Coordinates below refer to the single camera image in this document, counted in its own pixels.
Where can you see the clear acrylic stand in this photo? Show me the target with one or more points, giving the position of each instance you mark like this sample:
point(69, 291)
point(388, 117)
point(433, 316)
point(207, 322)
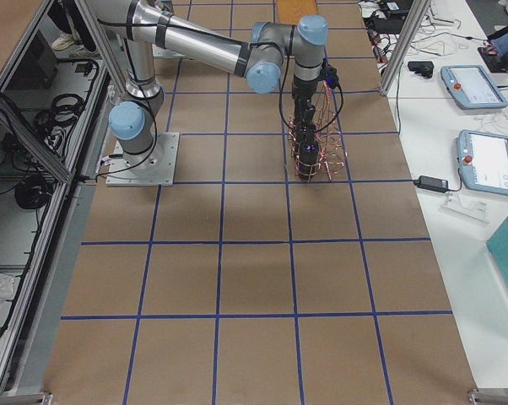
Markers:
point(474, 210)

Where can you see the black handheld device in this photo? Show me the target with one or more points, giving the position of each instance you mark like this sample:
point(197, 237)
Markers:
point(424, 69)

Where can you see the dark wine bottle front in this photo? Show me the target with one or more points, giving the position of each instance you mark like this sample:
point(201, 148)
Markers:
point(307, 160)

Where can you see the near teach pendant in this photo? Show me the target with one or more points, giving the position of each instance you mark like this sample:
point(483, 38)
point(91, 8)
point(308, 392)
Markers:
point(483, 161)

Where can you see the copper wire bottle basket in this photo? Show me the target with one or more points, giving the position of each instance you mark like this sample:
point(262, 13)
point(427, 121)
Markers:
point(332, 153)

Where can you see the teach pendant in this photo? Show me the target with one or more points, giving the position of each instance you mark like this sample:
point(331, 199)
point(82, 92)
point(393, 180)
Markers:
point(483, 161)
point(472, 88)

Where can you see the aluminium frame post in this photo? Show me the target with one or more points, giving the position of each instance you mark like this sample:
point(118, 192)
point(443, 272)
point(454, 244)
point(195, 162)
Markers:
point(408, 32)

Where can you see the black power adapter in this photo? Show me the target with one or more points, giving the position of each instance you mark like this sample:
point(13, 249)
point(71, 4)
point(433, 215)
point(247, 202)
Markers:
point(431, 184)

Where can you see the wooden tray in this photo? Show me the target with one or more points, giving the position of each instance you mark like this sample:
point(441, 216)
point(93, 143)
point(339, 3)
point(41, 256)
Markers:
point(291, 11)

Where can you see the dark wine bottle moved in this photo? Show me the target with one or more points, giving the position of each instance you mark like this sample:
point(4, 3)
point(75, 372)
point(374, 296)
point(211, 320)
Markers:
point(304, 136)

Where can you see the far teach pendant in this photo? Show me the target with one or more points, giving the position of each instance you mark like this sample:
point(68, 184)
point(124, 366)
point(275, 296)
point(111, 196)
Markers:
point(472, 88)

